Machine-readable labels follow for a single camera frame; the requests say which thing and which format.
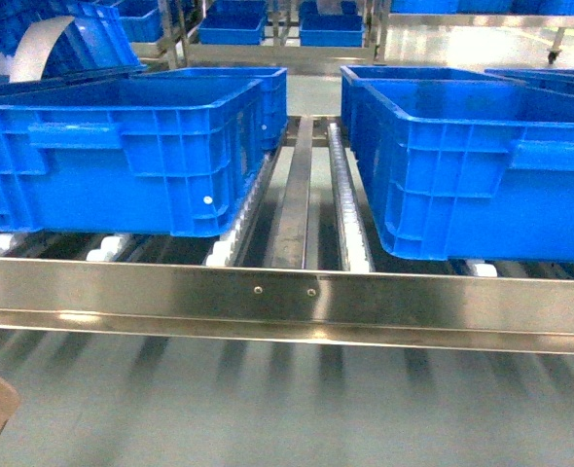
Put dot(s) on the blue plastic bin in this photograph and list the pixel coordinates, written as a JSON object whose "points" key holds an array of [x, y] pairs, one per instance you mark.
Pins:
{"points": [[260, 90], [355, 77], [51, 40], [125, 156], [558, 80], [469, 170], [332, 31], [232, 30]]}

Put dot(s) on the steel roller shelf rack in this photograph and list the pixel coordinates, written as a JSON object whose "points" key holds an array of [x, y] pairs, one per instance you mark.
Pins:
{"points": [[299, 265]]}

